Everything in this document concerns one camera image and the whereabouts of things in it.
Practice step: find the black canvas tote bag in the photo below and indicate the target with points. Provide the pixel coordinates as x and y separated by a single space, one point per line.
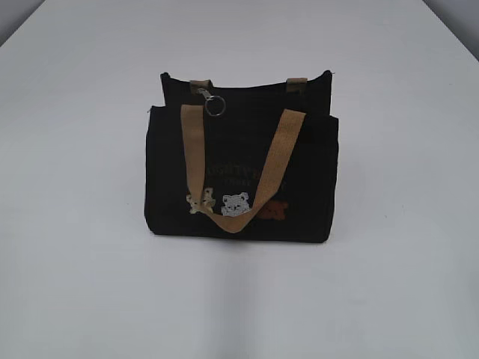
236 147

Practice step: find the silver key ring clasp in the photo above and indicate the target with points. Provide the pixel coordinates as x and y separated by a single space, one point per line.
214 105

